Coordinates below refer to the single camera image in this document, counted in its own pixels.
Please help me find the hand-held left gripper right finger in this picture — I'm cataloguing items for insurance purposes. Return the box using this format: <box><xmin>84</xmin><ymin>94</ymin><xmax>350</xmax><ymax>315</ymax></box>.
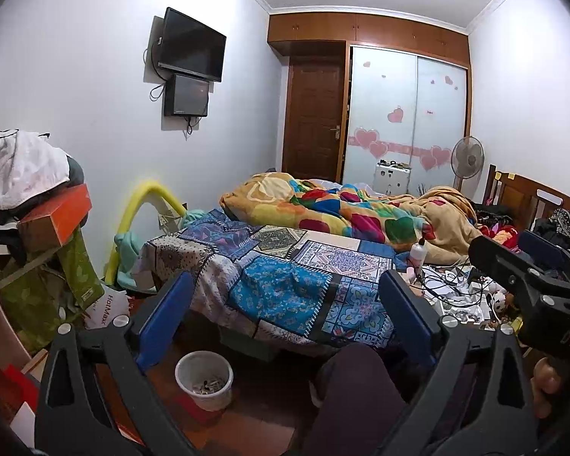
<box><xmin>375</xmin><ymin>269</ymin><xmax>540</xmax><ymax>456</ymax></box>

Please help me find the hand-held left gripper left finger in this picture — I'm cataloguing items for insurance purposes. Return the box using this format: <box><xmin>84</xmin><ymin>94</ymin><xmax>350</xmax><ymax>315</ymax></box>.
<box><xmin>34</xmin><ymin>271</ymin><xmax>195</xmax><ymax>456</ymax></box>

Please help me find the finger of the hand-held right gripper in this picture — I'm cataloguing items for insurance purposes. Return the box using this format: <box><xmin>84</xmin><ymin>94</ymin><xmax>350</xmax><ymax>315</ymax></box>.
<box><xmin>518</xmin><ymin>230</ymin><xmax>570</xmax><ymax>290</ymax></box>
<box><xmin>469</xmin><ymin>235</ymin><xmax>567</xmax><ymax>306</ymax></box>

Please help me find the white plastic wastebasket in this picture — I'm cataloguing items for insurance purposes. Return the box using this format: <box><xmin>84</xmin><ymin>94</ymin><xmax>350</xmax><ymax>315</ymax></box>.
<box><xmin>175</xmin><ymin>350</ymin><xmax>234</xmax><ymax>412</ymax></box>

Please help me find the person's right hand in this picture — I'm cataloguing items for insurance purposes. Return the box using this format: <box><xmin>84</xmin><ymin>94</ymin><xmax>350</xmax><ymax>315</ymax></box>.
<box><xmin>531</xmin><ymin>357</ymin><xmax>568</xmax><ymax>420</ymax></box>

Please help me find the red plush toy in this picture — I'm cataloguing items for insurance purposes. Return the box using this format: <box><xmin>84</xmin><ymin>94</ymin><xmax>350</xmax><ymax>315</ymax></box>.
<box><xmin>487</xmin><ymin>225</ymin><xmax>521</xmax><ymax>250</ymax></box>

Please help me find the dark polka-dot cloth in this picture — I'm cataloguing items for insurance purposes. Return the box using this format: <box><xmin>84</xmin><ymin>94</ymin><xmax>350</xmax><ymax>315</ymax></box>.
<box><xmin>534</xmin><ymin>208</ymin><xmax>570</xmax><ymax>252</ymax></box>

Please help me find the dark clothes pile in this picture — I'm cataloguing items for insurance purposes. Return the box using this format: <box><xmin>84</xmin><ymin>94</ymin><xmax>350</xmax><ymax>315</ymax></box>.
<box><xmin>472</xmin><ymin>202</ymin><xmax>518</xmax><ymax>229</ymax></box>

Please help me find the white paper bag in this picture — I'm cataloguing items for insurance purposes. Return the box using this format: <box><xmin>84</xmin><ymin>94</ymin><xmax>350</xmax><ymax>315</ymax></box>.
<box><xmin>83</xmin><ymin>285</ymin><xmax>131</xmax><ymax>331</ymax></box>

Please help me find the wooden headboard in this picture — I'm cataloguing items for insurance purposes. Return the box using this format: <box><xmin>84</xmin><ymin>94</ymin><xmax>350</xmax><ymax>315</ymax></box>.
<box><xmin>484</xmin><ymin>165</ymin><xmax>570</xmax><ymax>243</ymax></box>

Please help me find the white pump bottle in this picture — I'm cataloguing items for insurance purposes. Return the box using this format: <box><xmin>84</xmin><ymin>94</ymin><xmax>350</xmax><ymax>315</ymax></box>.
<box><xmin>407</xmin><ymin>236</ymin><xmax>431</xmax><ymax>269</ymax></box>

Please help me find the green patterned bag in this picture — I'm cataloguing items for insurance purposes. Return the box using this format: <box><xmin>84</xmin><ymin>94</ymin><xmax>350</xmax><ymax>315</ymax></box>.
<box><xmin>0</xmin><ymin>228</ymin><xmax>103</xmax><ymax>343</ymax></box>

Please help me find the person's left leg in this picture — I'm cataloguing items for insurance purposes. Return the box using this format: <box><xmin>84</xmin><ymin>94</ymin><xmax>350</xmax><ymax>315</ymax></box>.
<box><xmin>304</xmin><ymin>344</ymin><xmax>409</xmax><ymax>456</ymax></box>

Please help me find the white standing fan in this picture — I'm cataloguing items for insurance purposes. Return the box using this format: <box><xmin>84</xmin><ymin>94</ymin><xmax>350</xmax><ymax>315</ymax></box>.
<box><xmin>450</xmin><ymin>136</ymin><xmax>485</xmax><ymax>193</ymax></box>

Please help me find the colourful heart blanket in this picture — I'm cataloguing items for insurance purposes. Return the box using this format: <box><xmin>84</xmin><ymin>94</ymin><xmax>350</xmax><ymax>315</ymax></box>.
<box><xmin>220</xmin><ymin>172</ymin><xmax>483</xmax><ymax>253</ymax></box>

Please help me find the blue patchwork bed sheet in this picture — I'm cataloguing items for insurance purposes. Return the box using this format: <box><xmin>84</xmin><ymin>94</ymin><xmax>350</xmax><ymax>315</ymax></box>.
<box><xmin>142</xmin><ymin>209</ymin><xmax>400</xmax><ymax>347</ymax></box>

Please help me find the yellow foam tube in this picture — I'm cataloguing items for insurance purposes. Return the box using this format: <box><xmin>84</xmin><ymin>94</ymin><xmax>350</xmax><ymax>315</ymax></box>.
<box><xmin>104</xmin><ymin>179</ymin><xmax>188</xmax><ymax>286</ymax></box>

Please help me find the small white cabinet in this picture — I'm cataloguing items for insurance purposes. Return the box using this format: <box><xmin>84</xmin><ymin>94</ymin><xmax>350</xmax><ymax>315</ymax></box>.
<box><xmin>374</xmin><ymin>159</ymin><xmax>412</xmax><ymax>195</ymax></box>

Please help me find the orange box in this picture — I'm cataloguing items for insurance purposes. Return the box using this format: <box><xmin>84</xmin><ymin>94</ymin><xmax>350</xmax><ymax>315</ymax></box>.
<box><xmin>18</xmin><ymin>184</ymin><xmax>93</xmax><ymax>252</ymax></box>

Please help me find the grey cloth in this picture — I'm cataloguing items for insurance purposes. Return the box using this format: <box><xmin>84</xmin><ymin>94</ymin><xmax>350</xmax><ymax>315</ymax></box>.
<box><xmin>66</xmin><ymin>157</ymin><xmax>86</xmax><ymax>186</ymax></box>

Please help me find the red box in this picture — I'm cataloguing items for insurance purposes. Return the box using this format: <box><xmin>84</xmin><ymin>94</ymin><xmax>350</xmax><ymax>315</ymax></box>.
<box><xmin>0</xmin><ymin>351</ymin><xmax>39</xmax><ymax>419</ymax></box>

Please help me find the sliding-door wardrobe with pink hearts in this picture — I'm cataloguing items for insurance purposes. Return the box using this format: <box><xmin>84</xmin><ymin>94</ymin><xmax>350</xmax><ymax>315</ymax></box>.
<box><xmin>343</xmin><ymin>44</ymin><xmax>471</xmax><ymax>195</ymax></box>

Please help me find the white cloth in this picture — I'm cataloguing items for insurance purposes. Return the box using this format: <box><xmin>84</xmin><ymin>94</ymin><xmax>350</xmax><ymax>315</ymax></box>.
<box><xmin>0</xmin><ymin>129</ymin><xmax>72</xmax><ymax>211</ymax></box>

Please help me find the brown wooden door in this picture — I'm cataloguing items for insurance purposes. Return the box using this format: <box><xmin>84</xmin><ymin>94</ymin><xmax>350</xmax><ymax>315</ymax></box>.
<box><xmin>282</xmin><ymin>54</ymin><xmax>347</xmax><ymax>181</ymax></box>

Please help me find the wooden overhead cabinet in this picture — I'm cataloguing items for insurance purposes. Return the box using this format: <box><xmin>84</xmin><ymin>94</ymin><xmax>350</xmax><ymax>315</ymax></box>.
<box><xmin>267</xmin><ymin>12</ymin><xmax>471</xmax><ymax>70</ymax></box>

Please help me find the tangle of black cables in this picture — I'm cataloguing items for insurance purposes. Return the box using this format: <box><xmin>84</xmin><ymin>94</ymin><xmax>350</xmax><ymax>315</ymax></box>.
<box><xmin>408</xmin><ymin>261</ymin><xmax>495</xmax><ymax>309</ymax></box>

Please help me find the small black wall monitor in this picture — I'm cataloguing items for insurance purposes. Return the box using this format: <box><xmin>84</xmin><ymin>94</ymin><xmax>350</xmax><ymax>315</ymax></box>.
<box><xmin>164</xmin><ymin>73</ymin><xmax>210</xmax><ymax>118</ymax></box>

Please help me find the black wall television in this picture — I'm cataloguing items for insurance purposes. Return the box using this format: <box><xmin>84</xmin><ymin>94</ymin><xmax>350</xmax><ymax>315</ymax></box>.
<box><xmin>158</xmin><ymin>7</ymin><xmax>227</xmax><ymax>83</ymax></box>

